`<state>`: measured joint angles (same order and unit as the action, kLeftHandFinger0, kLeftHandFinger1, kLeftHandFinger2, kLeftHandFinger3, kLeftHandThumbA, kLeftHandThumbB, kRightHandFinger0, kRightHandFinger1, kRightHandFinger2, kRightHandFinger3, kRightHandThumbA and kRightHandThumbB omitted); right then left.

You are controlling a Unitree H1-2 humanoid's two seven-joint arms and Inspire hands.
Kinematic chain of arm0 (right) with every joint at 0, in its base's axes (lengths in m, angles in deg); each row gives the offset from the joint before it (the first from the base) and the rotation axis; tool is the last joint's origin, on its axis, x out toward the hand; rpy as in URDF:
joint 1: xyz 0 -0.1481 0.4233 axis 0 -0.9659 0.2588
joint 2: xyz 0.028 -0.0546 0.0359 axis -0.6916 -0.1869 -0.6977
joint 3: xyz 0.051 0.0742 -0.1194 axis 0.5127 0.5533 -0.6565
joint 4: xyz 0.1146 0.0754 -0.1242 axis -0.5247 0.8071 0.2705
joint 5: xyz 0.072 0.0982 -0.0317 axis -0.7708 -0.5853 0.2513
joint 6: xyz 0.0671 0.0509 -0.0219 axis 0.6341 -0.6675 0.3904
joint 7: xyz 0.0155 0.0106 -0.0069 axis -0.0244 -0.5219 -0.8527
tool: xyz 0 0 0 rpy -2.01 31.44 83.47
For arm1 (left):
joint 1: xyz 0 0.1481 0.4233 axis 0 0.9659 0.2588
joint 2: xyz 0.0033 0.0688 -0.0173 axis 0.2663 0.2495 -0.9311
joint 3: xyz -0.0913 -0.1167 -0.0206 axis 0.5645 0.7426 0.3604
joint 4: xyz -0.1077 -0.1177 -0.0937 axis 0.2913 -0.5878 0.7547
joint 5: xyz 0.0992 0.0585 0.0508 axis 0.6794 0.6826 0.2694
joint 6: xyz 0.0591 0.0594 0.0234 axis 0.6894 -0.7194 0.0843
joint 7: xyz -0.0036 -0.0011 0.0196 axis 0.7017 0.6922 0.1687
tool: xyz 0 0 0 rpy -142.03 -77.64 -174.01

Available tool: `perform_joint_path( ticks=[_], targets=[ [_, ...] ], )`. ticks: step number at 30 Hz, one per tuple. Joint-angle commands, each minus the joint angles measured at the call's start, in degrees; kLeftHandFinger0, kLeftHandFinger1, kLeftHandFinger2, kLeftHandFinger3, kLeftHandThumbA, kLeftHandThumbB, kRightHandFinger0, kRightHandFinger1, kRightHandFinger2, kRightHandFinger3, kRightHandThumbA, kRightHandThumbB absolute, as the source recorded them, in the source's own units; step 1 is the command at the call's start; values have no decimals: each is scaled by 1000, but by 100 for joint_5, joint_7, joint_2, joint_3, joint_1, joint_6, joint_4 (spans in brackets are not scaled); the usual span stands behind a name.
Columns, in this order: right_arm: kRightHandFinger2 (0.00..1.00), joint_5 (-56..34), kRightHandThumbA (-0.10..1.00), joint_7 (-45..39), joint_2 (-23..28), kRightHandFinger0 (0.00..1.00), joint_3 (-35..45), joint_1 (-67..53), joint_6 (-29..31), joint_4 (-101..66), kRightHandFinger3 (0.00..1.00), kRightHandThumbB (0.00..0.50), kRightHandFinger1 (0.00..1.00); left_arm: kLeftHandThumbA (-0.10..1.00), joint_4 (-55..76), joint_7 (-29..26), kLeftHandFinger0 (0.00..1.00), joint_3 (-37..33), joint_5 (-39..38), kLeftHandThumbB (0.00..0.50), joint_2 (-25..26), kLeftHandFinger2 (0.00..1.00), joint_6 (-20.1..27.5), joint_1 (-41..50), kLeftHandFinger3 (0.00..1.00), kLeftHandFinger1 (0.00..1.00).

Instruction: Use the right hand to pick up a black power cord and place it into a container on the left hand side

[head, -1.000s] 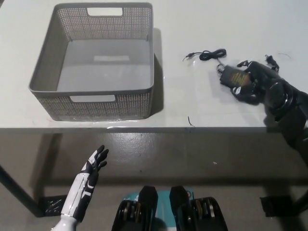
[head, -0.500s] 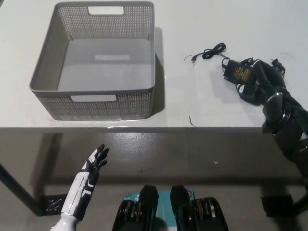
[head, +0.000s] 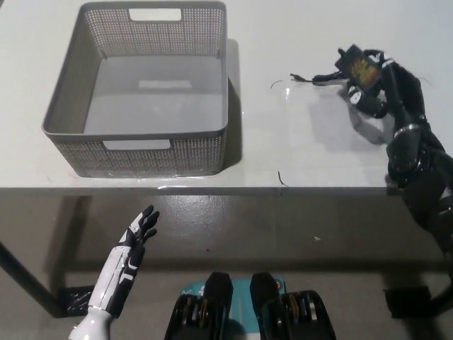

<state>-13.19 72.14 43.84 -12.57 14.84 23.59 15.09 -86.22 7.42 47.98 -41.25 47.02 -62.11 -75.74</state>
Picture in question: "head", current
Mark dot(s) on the black right hand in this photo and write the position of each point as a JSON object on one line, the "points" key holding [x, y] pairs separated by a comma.
{"points": [[407, 95]]}

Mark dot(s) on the white and black left hand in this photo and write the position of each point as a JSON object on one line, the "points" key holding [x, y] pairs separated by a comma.
{"points": [[117, 280]]}

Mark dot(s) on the black table leg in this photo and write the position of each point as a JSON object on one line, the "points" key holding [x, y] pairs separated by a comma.
{"points": [[32, 280]]}

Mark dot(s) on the black and teal robot torso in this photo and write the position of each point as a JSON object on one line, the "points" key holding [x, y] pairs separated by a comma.
{"points": [[216, 311]]}

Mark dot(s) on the gray perforated plastic basket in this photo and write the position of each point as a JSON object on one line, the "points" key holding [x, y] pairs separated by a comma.
{"points": [[72, 99]]}

